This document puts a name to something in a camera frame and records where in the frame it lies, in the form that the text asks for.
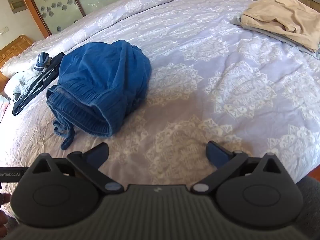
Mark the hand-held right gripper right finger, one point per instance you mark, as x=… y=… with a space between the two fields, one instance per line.
x=215 y=155

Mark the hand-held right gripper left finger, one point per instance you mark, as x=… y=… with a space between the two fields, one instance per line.
x=100 y=155

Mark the blue pants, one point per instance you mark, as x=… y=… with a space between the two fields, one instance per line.
x=100 y=75

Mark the person's left hand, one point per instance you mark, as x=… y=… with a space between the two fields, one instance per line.
x=3 y=221

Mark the navy striped garment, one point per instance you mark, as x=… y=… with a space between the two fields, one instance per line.
x=42 y=80

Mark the grey garment with striped cuff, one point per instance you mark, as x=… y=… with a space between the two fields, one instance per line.
x=23 y=78

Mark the person's grey trousers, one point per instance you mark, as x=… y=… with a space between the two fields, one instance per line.
x=311 y=205

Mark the wooden headboard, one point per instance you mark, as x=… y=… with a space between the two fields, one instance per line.
x=15 y=45

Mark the beige garment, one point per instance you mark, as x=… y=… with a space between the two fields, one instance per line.
x=282 y=17

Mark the rolled lilac duvet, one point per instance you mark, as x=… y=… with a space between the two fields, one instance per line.
x=140 y=0

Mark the white wall socket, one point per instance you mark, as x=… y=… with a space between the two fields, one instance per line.
x=3 y=31

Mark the floral glass wall panel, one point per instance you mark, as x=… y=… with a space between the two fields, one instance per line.
x=62 y=0

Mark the beige wall switch panel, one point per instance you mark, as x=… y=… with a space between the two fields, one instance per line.
x=16 y=4

